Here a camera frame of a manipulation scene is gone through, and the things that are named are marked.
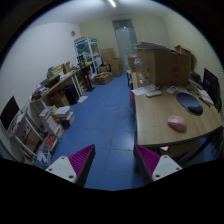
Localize white paper sheet on desk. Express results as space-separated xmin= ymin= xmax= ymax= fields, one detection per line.
xmin=131 ymin=84 xmax=155 ymax=96

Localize wooden desk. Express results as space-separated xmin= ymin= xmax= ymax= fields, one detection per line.
xmin=126 ymin=69 xmax=223 ymax=149
xmin=30 ymin=63 xmax=90 ymax=107

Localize dark blue mouse pad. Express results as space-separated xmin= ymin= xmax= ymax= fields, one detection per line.
xmin=176 ymin=92 xmax=203 ymax=116

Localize stacked cardboard boxes by door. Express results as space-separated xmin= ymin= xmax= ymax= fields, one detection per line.
xmin=100 ymin=48 xmax=123 ymax=77

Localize black monitor right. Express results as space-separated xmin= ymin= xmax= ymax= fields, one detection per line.
xmin=203 ymin=69 xmax=222 ymax=111

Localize papers on top of box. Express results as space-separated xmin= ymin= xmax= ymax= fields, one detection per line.
xmin=133 ymin=42 xmax=175 ymax=52

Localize grey door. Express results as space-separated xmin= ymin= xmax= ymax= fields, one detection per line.
xmin=112 ymin=19 xmax=137 ymax=67

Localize ceiling light strip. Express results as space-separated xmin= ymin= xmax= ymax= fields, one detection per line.
xmin=108 ymin=0 xmax=116 ymax=8

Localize white remote on desk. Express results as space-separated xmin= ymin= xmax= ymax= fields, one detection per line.
xmin=146 ymin=90 xmax=162 ymax=98

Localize black monitor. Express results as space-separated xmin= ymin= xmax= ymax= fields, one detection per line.
xmin=203 ymin=69 xmax=222 ymax=111
xmin=0 ymin=96 xmax=19 ymax=131

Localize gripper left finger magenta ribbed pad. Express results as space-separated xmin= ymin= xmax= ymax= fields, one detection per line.
xmin=45 ymin=143 xmax=97 ymax=188

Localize wooden desk left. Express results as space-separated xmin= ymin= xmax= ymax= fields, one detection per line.
xmin=30 ymin=63 xmax=90 ymax=107

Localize round wall clock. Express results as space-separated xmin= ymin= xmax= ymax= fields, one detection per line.
xmin=70 ymin=31 xmax=76 ymax=37

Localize pink computer mouse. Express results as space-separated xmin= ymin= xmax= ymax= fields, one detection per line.
xmin=168 ymin=115 xmax=187 ymax=132

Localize large cardboard box on desk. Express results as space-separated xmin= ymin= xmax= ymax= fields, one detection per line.
xmin=137 ymin=49 xmax=191 ymax=86

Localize white shelf rack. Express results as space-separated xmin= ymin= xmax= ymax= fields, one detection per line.
xmin=8 ymin=106 xmax=46 ymax=162

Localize open cardboard box on floor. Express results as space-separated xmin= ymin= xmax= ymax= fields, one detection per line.
xmin=94 ymin=72 xmax=113 ymax=85

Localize black monitor left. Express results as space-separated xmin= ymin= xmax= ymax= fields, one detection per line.
xmin=0 ymin=96 xmax=19 ymax=131

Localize wooden desk right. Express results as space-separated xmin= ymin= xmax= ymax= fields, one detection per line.
xmin=126 ymin=69 xmax=223 ymax=149

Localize clear plastic jar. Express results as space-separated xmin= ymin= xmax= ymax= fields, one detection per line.
xmin=134 ymin=58 xmax=145 ymax=84

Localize white calculator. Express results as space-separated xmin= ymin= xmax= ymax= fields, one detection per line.
xmin=166 ymin=86 xmax=177 ymax=94

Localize stack of books on floor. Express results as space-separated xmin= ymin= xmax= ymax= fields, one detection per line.
xmin=39 ymin=105 xmax=74 ymax=136

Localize blue white display cabinet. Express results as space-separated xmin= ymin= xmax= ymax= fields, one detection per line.
xmin=74 ymin=38 xmax=102 ymax=76

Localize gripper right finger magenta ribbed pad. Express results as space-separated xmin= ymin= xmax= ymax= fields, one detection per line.
xmin=133 ymin=143 xmax=183 ymax=185

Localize black box under left desk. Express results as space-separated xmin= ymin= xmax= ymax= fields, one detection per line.
xmin=65 ymin=85 xmax=79 ymax=105

